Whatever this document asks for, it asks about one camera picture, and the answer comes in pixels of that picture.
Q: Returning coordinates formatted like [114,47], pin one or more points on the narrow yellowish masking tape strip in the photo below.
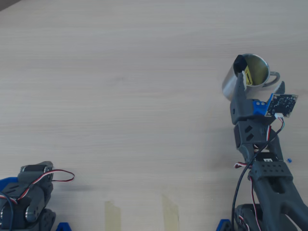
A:
[112,216]

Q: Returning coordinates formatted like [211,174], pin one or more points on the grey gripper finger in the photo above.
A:
[240,106]
[281,88]

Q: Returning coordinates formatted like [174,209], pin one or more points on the blue camera mount bracket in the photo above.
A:
[260,108]

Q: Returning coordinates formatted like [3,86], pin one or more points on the wide yellowish masking tape strip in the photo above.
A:
[170,214]

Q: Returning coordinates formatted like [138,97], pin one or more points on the grey robot arm with camera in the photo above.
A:
[272,178]

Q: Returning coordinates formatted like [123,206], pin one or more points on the grey gripper body with camera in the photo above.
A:
[240,106]

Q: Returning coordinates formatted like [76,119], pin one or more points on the blue ballpoint pen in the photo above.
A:
[289,160]

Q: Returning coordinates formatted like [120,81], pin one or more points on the yellow highlighter with black cap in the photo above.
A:
[240,63]

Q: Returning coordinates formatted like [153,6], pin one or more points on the black camera circuit board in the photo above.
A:
[281,104]

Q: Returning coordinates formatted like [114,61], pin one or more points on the blue arm base with camera arm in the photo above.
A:
[223,226]

